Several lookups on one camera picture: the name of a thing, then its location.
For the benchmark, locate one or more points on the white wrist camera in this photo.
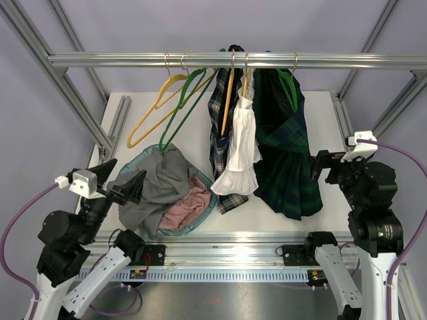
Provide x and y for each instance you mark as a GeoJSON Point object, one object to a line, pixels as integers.
{"type": "Point", "coordinates": [81, 182]}
{"type": "Point", "coordinates": [360, 144]}

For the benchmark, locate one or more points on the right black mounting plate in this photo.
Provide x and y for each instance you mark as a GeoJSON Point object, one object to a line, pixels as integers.
{"type": "Point", "coordinates": [295, 256]}

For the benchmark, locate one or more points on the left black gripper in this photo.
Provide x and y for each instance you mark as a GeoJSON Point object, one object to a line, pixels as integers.
{"type": "Point", "coordinates": [132, 189]}

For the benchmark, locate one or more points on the dark green plaid skirt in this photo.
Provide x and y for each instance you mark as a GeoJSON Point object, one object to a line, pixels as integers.
{"type": "Point", "coordinates": [283, 174]}

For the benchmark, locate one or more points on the yellow hanger of grey skirt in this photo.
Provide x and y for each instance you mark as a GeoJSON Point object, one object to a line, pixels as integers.
{"type": "Point", "coordinates": [159, 102]}

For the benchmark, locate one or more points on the navy plaid skirt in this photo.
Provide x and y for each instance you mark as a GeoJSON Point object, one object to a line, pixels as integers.
{"type": "Point", "coordinates": [221, 123]}

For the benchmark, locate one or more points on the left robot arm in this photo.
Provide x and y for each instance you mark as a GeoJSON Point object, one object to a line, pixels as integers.
{"type": "Point", "coordinates": [65, 236]}

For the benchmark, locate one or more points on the grey skirt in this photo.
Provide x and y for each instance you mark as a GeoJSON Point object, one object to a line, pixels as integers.
{"type": "Point", "coordinates": [167, 180]}

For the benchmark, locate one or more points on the slotted cable duct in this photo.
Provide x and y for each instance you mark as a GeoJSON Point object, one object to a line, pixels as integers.
{"type": "Point", "coordinates": [212, 276]}

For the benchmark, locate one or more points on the white pleated skirt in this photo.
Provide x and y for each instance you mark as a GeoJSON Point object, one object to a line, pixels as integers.
{"type": "Point", "coordinates": [239, 176]}

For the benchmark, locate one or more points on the aluminium hanging rail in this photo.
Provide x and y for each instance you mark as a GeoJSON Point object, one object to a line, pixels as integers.
{"type": "Point", "coordinates": [242, 59]}

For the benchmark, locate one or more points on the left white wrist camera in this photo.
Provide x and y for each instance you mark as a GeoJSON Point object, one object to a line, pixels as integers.
{"type": "Point", "coordinates": [81, 182]}

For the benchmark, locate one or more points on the black mounting plate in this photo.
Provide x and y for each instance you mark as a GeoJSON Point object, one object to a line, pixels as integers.
{"type": "Point", "coordinates": [152, 254]}
{"type": "Point", "coordinates": [295, 256]}

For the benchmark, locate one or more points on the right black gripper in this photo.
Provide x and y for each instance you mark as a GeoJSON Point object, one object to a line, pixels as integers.
{"type": "Point", "coordinates": [324, 159]}

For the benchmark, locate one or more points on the pink pleated skirt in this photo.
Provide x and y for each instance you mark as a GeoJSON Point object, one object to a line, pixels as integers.
{"type": "Point", "coordinates": [185, 211]}

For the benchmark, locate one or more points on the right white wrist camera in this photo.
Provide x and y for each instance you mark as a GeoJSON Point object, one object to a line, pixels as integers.
{"type": "Point", "coordinates": [360, 144]}

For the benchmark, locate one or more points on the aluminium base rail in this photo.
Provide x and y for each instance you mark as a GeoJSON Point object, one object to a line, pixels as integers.
{"type": "Point", "coordinates": [227, 250]}

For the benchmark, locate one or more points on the yellow hanger of plaid skirt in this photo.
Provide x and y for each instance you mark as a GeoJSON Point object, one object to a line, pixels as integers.
{"type": "Point", "coordinates": [228, 95]}

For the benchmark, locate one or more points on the green hanger of pink skirt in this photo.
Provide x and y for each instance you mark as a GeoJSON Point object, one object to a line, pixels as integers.
{"type": "Point", "coordinates": [193, 84]}

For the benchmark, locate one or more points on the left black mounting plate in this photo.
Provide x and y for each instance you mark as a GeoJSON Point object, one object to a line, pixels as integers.
{"type": "Point", "coordinates": [152, 254]}

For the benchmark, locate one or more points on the yellow hanger of white skirt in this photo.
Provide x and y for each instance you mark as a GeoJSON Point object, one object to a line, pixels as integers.
{"type": "Point", "coordinates": [246, 78]}

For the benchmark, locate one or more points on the teal plastic bin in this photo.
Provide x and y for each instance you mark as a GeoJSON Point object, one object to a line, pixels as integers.
{"type": "Point", "coordinates": [132, 165]}

